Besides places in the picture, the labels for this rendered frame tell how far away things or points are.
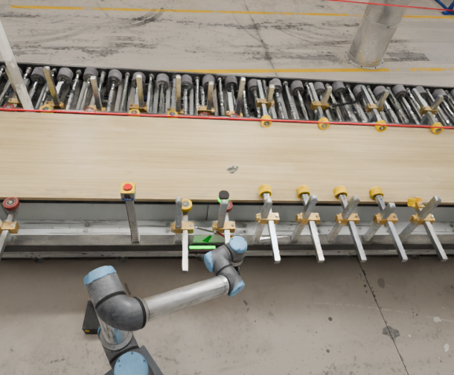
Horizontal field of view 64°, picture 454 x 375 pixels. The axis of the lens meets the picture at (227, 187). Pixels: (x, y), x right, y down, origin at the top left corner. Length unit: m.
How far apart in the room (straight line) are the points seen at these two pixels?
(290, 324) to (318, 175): 1.15
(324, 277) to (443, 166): 1.25
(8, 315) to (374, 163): 2.82
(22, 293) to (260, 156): 2.00
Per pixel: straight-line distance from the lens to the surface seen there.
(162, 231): 2.46
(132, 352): 1.92
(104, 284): 1.40
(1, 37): 2.70
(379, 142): 3.04
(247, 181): 2.39
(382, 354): 3.16
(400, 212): 2.87
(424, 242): 2.85
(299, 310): 3.02
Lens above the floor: 2.71
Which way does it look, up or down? 51 degrees down
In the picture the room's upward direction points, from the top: 10 degrees clockwise
